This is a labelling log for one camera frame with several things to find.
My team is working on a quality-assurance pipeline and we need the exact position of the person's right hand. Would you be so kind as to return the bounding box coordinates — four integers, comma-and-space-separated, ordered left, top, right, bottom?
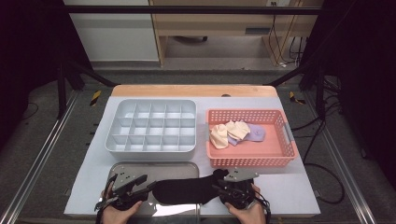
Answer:
224, 184, 266, 224

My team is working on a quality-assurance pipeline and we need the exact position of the black metal crossbar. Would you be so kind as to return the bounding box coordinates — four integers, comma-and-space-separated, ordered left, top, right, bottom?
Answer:
64, 5, 325, 16

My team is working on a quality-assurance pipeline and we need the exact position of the wooden desk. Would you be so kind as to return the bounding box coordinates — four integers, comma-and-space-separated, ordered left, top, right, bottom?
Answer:
148, 0, 325, 68

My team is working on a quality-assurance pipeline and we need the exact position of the aluminium rail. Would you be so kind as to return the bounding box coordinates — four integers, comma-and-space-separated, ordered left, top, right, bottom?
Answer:
0, 90, 81, 224
303, 91, 378, 224

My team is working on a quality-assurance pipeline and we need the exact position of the black cable bundle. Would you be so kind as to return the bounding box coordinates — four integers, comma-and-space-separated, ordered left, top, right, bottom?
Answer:
289, 36, 305, 61

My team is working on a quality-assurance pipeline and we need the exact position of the long black floor cable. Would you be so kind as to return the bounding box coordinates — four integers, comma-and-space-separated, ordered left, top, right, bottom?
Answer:
290, 77, 344, 161

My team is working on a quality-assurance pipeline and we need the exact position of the thin black floor cable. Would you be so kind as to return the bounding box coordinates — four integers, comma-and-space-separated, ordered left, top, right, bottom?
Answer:
21, 102, 40, 121

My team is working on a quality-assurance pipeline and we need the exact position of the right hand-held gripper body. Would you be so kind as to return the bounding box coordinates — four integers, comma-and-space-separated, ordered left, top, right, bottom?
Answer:
219, 167, 260, 210

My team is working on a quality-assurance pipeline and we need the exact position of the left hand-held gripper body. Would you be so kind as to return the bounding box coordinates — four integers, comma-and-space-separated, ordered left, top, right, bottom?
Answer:
94, 172, 149, 212

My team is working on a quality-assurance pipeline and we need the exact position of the white divided storage box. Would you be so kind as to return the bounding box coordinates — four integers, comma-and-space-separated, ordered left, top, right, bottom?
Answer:
105, 98, 198, 161

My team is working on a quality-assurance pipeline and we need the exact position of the thin black hanging cable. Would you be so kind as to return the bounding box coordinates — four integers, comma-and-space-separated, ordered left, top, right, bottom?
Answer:
268, 13, 278, 62

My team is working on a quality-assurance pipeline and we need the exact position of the translucent grey box lid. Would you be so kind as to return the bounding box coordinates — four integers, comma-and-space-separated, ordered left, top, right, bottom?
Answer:
99, 161, 200, 218

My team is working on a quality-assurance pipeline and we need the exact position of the yellow cable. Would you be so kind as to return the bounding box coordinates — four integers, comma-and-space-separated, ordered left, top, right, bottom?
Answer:
273, 0, 301, 65

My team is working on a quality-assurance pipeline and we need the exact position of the purple sock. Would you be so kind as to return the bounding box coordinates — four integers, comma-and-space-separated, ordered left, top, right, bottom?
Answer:
226, 133, 250, 147
246, 123, 266, 143

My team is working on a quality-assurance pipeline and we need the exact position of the black metal stand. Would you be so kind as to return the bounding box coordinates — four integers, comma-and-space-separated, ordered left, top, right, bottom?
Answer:
263, 58, 327, 121
56, 58, 119, 119

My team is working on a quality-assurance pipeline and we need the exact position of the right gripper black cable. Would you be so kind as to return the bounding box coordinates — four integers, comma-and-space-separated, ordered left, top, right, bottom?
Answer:
253, 189, 273, 224

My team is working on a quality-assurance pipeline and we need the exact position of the dark curtain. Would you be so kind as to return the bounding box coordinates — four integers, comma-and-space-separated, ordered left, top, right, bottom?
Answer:
0, 0, 94, 150
300, 0, 396, 190

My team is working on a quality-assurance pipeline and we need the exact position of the yellow black tape strip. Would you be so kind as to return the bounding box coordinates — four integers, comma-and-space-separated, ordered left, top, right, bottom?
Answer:
289, 91, 307, 105
89, 90, 103, 107

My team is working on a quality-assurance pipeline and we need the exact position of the pink perforated basket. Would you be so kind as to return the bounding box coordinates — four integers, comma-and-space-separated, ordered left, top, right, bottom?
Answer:
205, 107, 300, 169

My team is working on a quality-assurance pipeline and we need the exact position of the white cabinet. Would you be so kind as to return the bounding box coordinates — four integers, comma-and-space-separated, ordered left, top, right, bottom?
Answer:
63, 0, 161, 63

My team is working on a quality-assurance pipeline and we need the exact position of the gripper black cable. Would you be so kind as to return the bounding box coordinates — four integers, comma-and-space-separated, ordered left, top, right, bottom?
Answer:
253, 189, 273, 224
94, 178, 115, 224

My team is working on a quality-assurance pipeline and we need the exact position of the black sock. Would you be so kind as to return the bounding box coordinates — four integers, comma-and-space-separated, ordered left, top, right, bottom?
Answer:
152, 168, 231, 206
212, 168, 231, 183

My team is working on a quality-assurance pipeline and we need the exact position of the person's left hand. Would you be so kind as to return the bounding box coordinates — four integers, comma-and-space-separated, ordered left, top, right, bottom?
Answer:
100, 189, 144, 224

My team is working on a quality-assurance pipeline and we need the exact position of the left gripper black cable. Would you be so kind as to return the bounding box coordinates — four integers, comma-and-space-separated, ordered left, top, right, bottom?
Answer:
94, 178, 115, 224

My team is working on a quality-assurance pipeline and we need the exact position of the black looped floor cable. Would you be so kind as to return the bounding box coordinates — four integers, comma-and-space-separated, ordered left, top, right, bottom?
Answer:
303, 161, 346, 205

